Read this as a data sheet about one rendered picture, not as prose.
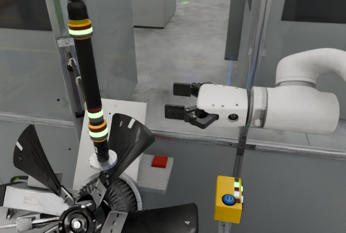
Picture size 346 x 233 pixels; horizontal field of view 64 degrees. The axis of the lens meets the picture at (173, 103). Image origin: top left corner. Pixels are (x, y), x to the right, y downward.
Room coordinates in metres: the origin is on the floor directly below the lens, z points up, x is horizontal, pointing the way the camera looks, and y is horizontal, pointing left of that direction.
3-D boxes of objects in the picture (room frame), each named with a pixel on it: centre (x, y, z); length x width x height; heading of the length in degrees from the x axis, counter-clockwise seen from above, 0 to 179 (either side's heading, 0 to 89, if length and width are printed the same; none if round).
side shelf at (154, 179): (1.10, 0.19, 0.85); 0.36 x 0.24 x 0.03; 80
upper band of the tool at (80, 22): (0.54, 0.18, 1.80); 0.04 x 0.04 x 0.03
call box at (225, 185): (0.77, -0.23, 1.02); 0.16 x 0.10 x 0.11; 170
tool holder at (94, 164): (0.55, 0.19, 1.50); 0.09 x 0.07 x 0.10; 25
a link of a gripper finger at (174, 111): (0.45, -0.01, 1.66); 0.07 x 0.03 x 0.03; 80
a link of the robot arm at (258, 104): (0.48, -0.17, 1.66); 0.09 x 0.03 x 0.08; 170
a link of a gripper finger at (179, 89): (0.56, -0.04, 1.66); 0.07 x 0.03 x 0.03; 80
